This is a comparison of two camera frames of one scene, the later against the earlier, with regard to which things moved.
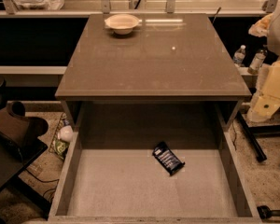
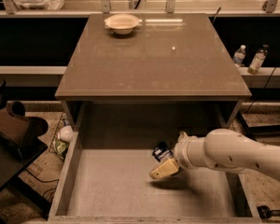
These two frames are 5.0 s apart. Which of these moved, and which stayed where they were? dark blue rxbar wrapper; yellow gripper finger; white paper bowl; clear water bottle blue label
Moved: yellow gripper finger
Stayed: clear water bottle blue label; dark blue rxbar wrapper; white paper bowl
